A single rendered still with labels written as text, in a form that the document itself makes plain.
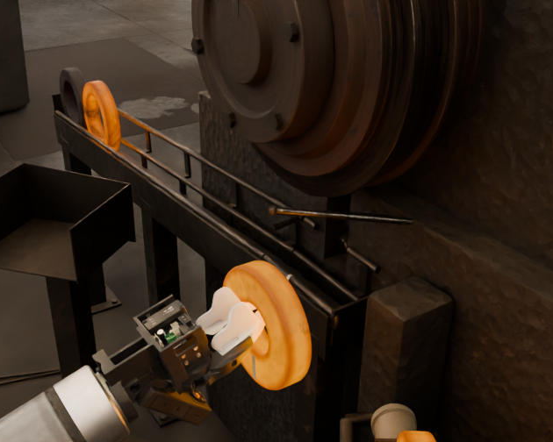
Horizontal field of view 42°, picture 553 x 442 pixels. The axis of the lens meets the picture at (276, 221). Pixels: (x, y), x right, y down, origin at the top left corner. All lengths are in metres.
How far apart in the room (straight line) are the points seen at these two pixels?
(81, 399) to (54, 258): 0.73
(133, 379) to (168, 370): 0.04
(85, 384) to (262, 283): 0.22
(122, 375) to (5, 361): 1.46
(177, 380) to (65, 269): 0.67
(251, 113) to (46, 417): 0.47
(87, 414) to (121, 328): 1.50
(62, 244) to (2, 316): 0.92
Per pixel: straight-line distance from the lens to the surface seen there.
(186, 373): 0.84
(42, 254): 1.53
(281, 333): 0.84
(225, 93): 1.05
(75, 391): 0.81
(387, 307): 0.99
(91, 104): 1.99
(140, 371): 0.82
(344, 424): 1.09
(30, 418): 0.81
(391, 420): 0.98
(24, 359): 2.25
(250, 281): 0.86
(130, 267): 2.58
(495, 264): 0.98
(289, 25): 0.87
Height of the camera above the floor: 1.37
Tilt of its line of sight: 29 degrees down
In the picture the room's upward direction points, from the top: 1 degrees clockwise
